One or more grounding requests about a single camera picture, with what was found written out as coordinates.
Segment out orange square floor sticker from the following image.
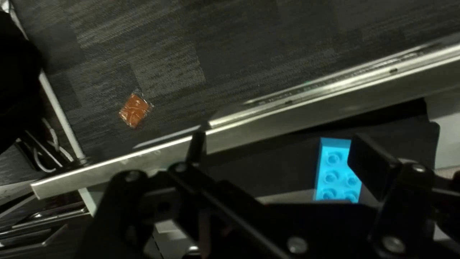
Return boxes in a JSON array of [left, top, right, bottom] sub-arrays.
[[119, 91, 153, 127]]

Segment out blue toy brick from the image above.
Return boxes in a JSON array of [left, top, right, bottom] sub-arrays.
[[313, 137, 362, 202]]

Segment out black desk frame with rails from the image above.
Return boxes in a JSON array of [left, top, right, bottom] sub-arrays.
[[0, 8, 90, 257]]

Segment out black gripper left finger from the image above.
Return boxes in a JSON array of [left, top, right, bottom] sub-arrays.
[[168, 130, 211, 192]]

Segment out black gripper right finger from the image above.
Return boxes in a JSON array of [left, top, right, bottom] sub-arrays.
[[347, 135, 434, 225]]

